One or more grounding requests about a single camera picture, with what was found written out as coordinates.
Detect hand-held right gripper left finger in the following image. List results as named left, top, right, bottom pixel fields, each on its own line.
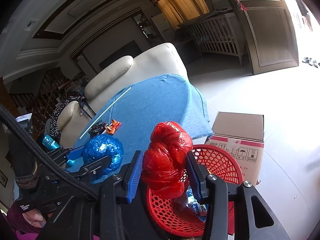
left=99, top=150, right=170, bottom=240

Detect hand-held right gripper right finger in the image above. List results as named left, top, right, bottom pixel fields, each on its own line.
left=185, top=151, right=292, bottom=240

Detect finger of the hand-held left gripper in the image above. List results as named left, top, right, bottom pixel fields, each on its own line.
left=72, top=155, right=113, bottom=180
left=46, top=147, right=85, bottom=167

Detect blue plastic bag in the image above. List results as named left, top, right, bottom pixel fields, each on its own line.
left=82, top=134, right=125, bottom=175

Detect red plastic mesh basket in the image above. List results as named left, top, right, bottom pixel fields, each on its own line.
left=145, top=144, right=244, bottom=238

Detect red plastic bag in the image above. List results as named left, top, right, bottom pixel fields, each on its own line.
left=140, top=121, right=194, bottom=199

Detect black plastic bag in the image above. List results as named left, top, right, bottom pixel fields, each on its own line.
left=88, top=120, right=108, bottom=135

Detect person's left hand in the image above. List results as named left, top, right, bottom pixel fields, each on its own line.
left=24, top=211, right=48, bottom=229

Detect blue white patterned wrapper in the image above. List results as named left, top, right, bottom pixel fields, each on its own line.
left=186, top=187, right=209, bottom=222

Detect blue insulated bottle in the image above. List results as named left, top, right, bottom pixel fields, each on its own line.
left=42, top=134, right=62, bottom=152

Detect person's magenta clothing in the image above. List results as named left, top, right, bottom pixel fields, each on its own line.
left=5, top=205, right=100, bottom=240

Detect orange candy wrapper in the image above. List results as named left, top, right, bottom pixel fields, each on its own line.
left=104, top=119, right=122, bottom=134

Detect black white patterned garment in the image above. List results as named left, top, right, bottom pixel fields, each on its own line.
left=49, top=95, right=83, bottom=138

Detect white thin stick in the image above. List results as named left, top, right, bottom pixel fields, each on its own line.
left=79, top=87, right=132, bottom=139

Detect cardboard box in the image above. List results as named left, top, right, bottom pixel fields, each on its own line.
left=204, top=112, right=265, bottom=186

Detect wooden staircase railing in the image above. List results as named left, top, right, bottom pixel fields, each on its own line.
left=10, top=67, right=73, bottom=130

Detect blue tablecloth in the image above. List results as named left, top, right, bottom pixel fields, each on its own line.
left=64, top=73, right=214, bottom=185

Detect black television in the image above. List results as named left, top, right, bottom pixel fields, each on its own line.
left=99, top=40, right=140, bottom=69

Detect cream leather sofa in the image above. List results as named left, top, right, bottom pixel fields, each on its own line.
left=56, top=42, right=188, bottom=145

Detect white baby crib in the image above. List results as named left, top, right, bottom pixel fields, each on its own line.
left=186, top=12, right=244, bottom=67

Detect white standing air conditioner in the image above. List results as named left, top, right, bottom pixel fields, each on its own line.
left=151, top=14, right=175, bottom=39

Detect wooden door with glass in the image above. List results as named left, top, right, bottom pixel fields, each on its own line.
left=217, top=0, right=299, bottom=75

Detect yellow curtains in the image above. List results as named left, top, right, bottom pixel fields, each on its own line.
left=149, top=0, right=210, bottom=25

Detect red door tassel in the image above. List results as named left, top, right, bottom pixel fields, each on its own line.
left=235, top=0, right=248, bottom=12

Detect dark bag straps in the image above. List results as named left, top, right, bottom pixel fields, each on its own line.
left=79, top=96, right=97, bottom=119

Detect black braided cable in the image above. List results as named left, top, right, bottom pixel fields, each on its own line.
left=0, top=104, right=99, bottom=202

